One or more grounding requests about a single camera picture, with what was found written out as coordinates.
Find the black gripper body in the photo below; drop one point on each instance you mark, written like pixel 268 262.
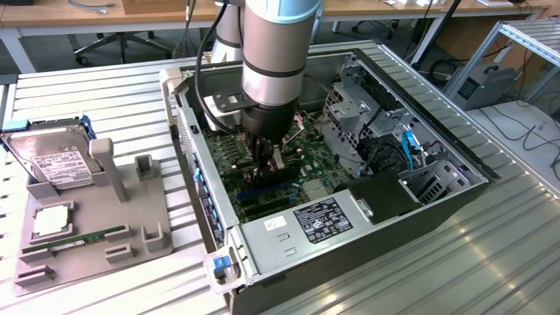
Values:
pixel 271 121

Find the green graphics card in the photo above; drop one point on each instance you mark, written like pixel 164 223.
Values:
pixel 292 170

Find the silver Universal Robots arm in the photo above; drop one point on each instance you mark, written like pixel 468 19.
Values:
pixel 271 49

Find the metal socket cover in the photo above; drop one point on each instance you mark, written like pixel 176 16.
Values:
pixel 300 129

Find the green motherboard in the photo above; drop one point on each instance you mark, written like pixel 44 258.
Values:
pixel 324 170

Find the blue expansion slot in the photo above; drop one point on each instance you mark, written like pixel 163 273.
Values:
pixel 244 196

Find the silver chipset heatsink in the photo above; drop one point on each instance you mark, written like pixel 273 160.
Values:
pixel 315 190

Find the silver drive cage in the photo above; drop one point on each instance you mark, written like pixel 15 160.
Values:
pixel 353 101

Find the silver power supply unit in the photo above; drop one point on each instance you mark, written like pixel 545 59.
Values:
pixel 271 249

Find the black plastic air shroud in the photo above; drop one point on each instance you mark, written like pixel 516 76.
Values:
pixel 384 200

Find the blue case latch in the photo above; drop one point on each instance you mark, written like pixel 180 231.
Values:
pixel 220 264

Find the silver disk bay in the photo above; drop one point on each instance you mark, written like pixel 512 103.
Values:
pixel 433 187

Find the black office chair base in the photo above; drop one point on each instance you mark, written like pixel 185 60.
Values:
pixel 376 23
pixel 123 39

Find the open black PC case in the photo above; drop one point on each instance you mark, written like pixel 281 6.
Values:
pixel 305 285

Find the cardboard box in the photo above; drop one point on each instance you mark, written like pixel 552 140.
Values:
pixel 153 6

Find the hard disk in blue carrier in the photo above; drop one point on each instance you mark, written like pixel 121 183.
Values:
pixel 52 154

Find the black stand pole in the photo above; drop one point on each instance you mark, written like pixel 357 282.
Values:
pixel 439 28

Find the green RAM stick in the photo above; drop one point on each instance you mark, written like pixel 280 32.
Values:
pixel 69 244

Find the silver CPU chip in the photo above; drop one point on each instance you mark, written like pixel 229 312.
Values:
pixel 51 221

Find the grey parts rack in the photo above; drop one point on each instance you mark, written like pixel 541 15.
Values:
pixel 87 262

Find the grey box unit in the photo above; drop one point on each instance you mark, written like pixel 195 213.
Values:
pixel 489 88

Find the aluminium profile rack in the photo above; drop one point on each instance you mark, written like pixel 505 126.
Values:
pixel 533 33

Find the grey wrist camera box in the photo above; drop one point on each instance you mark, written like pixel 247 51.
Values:
pixel 227 101

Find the wooden desk with white frame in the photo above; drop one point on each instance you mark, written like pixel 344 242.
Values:
pixel 481 11
pixel 52 16

